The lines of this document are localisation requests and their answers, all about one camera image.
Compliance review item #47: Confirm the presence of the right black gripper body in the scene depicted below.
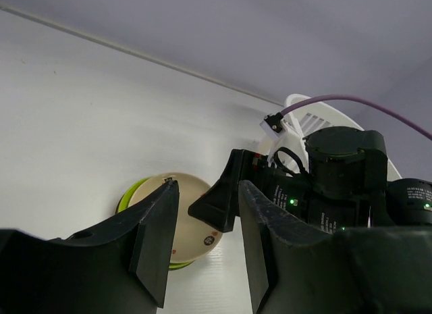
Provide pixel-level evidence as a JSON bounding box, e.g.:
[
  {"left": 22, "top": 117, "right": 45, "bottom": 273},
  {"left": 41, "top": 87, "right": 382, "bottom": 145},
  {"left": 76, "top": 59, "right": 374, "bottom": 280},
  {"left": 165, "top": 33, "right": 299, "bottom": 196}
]
[{"left": 251, "top": 126, "right": 387, "bottom": 233}]

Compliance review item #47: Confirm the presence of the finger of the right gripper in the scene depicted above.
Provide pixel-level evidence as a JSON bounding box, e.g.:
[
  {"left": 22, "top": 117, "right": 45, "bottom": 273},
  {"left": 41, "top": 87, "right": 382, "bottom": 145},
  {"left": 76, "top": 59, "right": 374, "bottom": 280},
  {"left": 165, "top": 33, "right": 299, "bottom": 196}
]
[{"left": 188, "top": 149, "right": 253, "bottom": 233}]

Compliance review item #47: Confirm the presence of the white plastic dish rack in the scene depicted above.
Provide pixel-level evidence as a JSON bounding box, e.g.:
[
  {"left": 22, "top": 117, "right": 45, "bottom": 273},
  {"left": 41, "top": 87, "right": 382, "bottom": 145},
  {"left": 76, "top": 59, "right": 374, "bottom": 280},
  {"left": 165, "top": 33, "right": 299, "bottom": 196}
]
[{"left": 256, "top": 93, "right": 402, "bottom": 180}]

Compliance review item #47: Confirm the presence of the beige patterned plate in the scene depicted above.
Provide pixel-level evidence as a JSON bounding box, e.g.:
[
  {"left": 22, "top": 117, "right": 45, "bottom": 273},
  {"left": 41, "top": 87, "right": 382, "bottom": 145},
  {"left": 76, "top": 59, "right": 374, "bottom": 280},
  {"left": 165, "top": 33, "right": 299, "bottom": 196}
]
[{"left": 129, "top": 172, "right": 223, "bottom": 263}]

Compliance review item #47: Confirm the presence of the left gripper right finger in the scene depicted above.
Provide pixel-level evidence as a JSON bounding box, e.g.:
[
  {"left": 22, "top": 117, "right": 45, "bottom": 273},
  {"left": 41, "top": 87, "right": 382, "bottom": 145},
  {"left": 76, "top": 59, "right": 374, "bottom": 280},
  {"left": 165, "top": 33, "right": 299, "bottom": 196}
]
[{"left": 238, "top": 180, "right": 331, "bottom": 313}]

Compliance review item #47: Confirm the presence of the lime green plate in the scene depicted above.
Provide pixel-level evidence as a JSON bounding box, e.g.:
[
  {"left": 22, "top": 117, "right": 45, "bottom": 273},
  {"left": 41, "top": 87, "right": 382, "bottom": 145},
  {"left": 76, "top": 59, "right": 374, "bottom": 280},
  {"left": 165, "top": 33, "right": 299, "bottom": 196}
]
[{"left": 115, "top": 178, "right": 193, "bottom": 271}]

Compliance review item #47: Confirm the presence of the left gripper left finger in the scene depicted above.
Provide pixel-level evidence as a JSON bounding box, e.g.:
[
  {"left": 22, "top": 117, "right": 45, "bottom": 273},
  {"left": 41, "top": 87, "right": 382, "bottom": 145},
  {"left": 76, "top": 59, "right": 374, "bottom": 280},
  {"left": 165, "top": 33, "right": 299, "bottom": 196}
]
[{"left": 47, "top": 180, "right": 180, "bottom": 309}]

